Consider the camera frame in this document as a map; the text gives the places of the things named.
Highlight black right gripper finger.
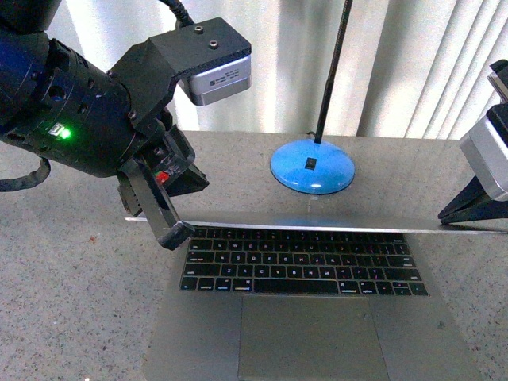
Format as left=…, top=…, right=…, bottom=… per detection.
left=437, top=176, right=507, bottom=232

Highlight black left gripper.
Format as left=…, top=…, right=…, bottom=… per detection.
left=27, top=29, right=252, bottom=250

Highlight grey laptop with black keyboard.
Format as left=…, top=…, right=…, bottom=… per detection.
left=144, top=211, right=504, bottom=380

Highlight blue desk lamp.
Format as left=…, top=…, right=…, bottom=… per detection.
left=271, top=1, right=355, bottom=195

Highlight white window blinds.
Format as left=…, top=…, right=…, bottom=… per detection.
left=48, top=1, right=507, bottom=139

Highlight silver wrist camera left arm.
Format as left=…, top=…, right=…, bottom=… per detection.
left=182, top=55, right=252, bottom=106

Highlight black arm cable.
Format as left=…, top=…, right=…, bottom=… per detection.
left=0, top=156, right=52, bottom=193

